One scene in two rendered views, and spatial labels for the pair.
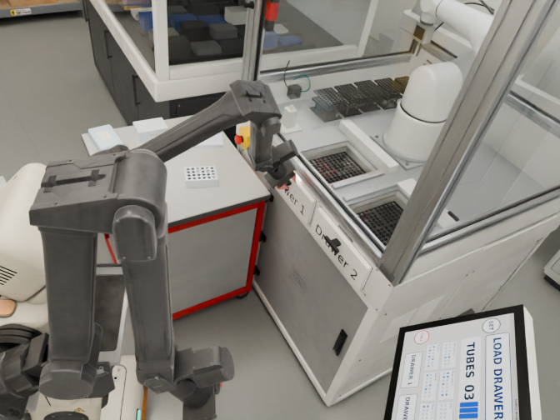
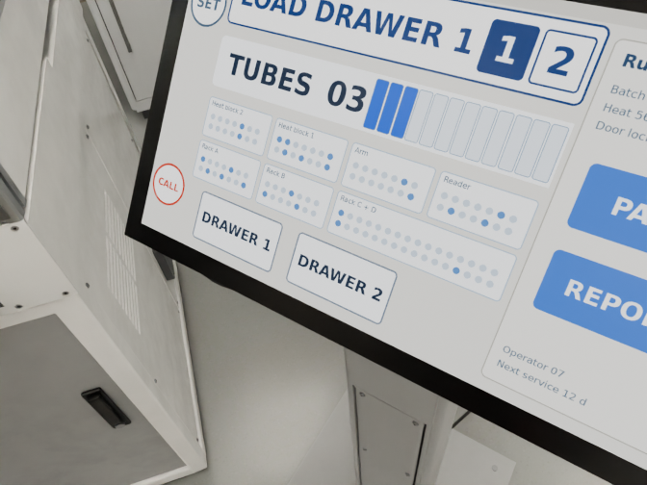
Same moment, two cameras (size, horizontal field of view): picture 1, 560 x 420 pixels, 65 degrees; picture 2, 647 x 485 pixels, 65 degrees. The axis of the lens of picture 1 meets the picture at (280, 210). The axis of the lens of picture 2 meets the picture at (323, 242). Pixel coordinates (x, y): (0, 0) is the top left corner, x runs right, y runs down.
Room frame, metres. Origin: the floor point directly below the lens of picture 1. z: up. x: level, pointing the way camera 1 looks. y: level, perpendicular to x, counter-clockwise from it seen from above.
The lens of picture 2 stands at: (0.33, -0.12, 1.34)
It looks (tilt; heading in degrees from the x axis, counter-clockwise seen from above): 49 degrees down; 295
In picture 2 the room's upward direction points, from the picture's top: 7 degrees counter-clockwise
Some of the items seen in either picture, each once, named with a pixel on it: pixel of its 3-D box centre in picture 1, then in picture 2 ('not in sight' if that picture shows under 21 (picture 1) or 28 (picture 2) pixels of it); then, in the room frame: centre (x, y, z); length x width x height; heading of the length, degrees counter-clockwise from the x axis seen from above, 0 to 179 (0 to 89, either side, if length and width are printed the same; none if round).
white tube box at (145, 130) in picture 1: (151, 129); not in sight; (1.55, 0.62, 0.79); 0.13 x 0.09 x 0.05; 127
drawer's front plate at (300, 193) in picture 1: (290, 187); not in sight; (1.25, -0.02, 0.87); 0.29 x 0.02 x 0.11; 38
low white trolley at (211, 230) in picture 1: (175, 226); not in sight; (1.39, 0.47, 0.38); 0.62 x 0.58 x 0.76; 38
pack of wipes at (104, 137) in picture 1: (106, 139); not in sight; (1.43, 0.76, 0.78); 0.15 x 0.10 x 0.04; 44
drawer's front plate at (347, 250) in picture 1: (338, 247); not in sight; (1.00, -0.21, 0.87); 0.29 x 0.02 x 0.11; 38
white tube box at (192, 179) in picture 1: (200, 177); not in sight; (1.32, 0.33, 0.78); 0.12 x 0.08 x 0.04; 112
